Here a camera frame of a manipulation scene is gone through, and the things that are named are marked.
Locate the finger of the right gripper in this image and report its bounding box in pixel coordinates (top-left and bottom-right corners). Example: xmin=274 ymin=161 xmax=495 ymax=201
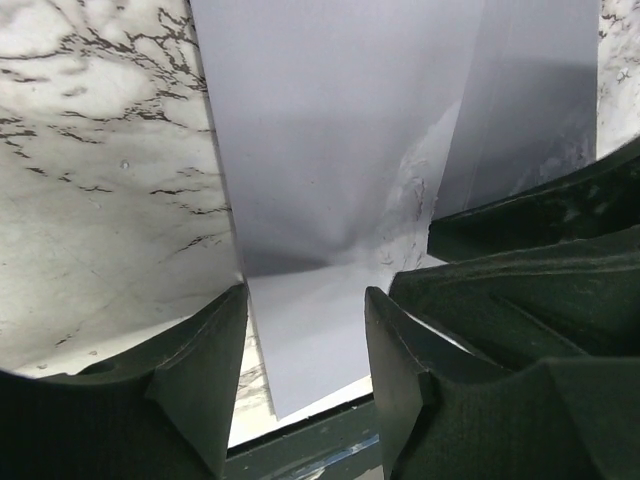
xmin=428 ymin=144 xmax=639 ymax=262
xmin=389 ymin=234 xmax=639 ymax=370

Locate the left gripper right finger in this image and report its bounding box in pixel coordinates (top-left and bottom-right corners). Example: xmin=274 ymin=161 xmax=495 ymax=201
xmin=365 ymin=287 xmax=639 ymax=479

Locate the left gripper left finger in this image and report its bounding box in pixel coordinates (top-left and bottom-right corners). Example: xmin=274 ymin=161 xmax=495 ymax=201
xmin=1 ymin=284 xmax=248 ymax=479

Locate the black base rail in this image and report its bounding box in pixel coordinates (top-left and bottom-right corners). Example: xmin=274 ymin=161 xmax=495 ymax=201
xmin=223 ymin=394 xmax=382 ymax=480

